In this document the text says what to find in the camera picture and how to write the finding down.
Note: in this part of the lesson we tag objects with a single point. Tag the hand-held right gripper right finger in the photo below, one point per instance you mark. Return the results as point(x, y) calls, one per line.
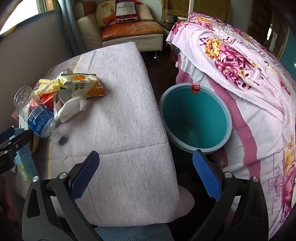
point(205, 172)

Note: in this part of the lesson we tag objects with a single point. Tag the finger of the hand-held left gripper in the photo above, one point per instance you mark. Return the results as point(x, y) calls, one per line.
point(22, 139)
point(5, 137)

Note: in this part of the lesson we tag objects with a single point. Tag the gold patterned cloth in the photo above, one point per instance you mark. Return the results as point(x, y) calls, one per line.
point(208, 7)

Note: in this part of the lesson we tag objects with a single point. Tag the clear plastic water bottle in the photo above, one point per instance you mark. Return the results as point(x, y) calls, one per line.
point(38, 117)

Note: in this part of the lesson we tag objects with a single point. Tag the white pole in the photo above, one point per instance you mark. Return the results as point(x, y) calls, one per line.
point(191, 5)

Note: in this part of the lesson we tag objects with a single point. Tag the pink floral sheet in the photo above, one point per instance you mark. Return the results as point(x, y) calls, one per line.
point(231, 58)

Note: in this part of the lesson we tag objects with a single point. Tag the teal trash bin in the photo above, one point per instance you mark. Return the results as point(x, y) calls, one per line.
point(192, 115)

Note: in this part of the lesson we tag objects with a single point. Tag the orange chocolate wafer packet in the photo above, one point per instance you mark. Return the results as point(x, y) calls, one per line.
point(46, 97)

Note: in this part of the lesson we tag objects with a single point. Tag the white pink-banded quilt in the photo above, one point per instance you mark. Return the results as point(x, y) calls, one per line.
point(259, 143)

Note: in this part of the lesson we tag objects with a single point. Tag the white tissue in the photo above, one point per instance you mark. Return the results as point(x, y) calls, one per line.
point(69, 110)

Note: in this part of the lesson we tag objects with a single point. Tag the blue cloth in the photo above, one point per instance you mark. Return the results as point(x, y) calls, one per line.
point(131, 233)

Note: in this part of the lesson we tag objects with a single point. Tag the orange seat cushion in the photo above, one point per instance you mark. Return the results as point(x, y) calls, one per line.
point(131, 30)

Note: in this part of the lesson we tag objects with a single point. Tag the grey-blue curtain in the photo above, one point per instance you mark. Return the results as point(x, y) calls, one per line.
point(69, 23)

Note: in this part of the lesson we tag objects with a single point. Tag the crushed white paper cup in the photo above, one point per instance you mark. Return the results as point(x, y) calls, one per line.
point(63, 97)

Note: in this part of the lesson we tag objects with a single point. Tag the grey headboard panel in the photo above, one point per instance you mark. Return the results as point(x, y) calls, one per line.
point(30, 58)

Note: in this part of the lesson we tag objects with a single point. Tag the dark wooden cabinet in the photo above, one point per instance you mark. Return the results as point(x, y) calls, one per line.
point(261, 20)

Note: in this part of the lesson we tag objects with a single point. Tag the red bottle-print bag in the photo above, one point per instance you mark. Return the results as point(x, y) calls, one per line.
point(126, 11)

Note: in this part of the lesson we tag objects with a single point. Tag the orange snack packet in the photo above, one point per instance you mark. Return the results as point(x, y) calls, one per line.
point(86, 85)

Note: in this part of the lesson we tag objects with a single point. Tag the white pillow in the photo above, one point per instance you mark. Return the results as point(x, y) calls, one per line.
point(144, 11)

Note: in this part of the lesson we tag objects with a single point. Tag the cream printed pillow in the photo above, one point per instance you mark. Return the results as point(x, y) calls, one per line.
point(105, 14)

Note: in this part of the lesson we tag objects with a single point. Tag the white barcode paper cup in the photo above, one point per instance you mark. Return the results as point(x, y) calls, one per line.
point(68, 71)

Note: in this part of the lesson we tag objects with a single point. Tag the teal drink carton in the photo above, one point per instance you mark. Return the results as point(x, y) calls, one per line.
point(24, 162)

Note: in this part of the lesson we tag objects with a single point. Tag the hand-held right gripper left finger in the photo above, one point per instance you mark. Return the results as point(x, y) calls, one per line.
point(86, 172)

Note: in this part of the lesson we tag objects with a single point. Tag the yellow patterned white bag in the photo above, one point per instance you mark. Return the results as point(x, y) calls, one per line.
point(49, 84)

